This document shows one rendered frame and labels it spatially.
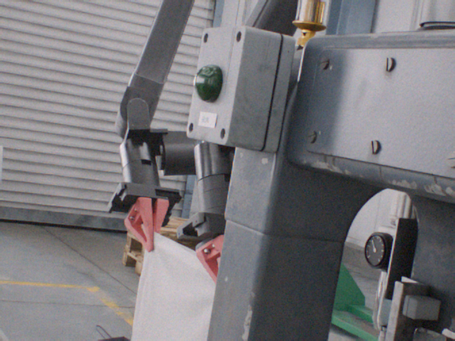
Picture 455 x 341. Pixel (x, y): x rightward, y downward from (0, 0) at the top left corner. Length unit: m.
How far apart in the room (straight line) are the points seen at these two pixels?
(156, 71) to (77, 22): 6.99
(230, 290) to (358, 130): 0.19
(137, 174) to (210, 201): 0.31
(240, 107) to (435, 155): 0.18
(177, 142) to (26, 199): 7.02
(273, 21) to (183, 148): 0.37
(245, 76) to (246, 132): 0.04
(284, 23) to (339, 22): 8.62
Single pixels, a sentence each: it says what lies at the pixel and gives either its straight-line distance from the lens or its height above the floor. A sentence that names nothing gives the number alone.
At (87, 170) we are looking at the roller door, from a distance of 8.51.
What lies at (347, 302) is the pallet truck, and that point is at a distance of 6.45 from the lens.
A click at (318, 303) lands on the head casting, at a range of 0.70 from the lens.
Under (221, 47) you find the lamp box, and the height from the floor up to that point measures 1.31.
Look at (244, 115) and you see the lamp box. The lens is 0.63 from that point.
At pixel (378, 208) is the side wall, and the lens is 9.00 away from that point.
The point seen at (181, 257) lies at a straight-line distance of 1.16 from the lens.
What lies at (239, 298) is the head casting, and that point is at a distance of 0.68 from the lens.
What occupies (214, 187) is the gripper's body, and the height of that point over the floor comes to 1.18.
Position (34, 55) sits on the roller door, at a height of 1.61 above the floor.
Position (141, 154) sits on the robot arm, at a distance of 1.36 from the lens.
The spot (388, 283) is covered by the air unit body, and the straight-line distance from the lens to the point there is 0.85.
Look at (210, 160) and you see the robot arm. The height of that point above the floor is 1.21.
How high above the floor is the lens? 1.26
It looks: 3 degrees down
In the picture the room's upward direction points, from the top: 9 degrees clockwise
